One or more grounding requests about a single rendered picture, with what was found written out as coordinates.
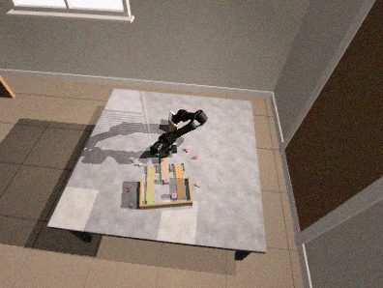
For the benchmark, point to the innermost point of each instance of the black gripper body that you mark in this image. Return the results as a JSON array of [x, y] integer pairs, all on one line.
[[173, 149]]

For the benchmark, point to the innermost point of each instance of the orange polka-dotted flat strip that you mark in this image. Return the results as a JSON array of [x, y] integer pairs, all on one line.
[[179, 170]]

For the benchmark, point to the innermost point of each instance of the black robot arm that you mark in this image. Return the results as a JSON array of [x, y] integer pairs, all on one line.
[[170, 137]]

